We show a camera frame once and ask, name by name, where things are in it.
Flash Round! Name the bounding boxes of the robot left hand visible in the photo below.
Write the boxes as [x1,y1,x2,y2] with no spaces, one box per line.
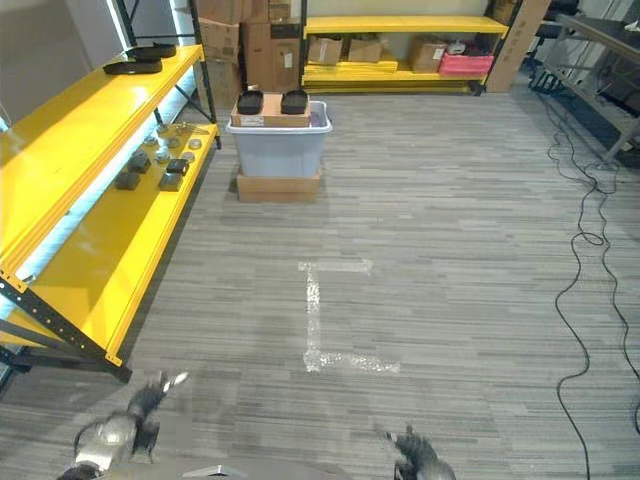
[128,369,191,422]

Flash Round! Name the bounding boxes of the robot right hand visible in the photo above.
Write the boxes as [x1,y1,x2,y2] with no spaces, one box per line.
[381,423,441,475]

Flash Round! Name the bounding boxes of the long yellow shelf board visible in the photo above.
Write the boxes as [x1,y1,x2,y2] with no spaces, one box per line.
[7,122,222,367]
[0,43,206,274]

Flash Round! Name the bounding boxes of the low brown cardboard box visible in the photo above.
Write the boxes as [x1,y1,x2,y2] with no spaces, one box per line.
[236,168,323,204]

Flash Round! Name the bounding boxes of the grey plastic box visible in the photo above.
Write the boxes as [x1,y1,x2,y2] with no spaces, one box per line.
[225,99,334,179]

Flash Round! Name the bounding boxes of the flat cardboard box with label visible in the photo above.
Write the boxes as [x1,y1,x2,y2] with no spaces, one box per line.
[230,92,312,129]

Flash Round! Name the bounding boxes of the large brown cardboard box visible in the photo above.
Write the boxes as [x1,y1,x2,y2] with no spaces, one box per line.
[239,21,302,94]

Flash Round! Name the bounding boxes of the stacked yellow shelf boards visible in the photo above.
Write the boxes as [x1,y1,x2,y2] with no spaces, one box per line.
[301,59,490,94]

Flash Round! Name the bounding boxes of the small cardboard box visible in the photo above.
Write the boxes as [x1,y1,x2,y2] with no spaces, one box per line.
[347,37,384,64]
[307,36,345,67]

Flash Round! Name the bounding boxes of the pink box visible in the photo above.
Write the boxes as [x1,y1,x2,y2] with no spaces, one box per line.
[438,51,495,77]

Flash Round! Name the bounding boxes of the cardboard box with white label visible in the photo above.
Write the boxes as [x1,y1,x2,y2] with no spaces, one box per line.
[408,37,449,74]

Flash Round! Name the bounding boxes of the tall leaning cardboard box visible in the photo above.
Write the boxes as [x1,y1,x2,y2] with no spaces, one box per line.
[485,0,553,95]

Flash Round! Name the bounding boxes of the black sole-shaped part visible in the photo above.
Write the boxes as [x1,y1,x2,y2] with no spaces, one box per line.
[236,90,265,116]
[122,42,178,63]
[280,89,309,115]
[102,58,164,76]

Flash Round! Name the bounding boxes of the black rack posts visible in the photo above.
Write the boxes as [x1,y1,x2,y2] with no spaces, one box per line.
[298,0,525,97]

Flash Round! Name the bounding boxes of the grey metal table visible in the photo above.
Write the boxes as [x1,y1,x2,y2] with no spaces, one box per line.
[541,13,640,162]

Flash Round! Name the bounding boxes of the black steel rack frame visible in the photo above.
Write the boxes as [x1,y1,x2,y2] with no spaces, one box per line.
[0,0,223,384]

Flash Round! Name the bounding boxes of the black floor cable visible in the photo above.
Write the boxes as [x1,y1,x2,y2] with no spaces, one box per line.
[571,232,640,435]
[537,89,623,480]

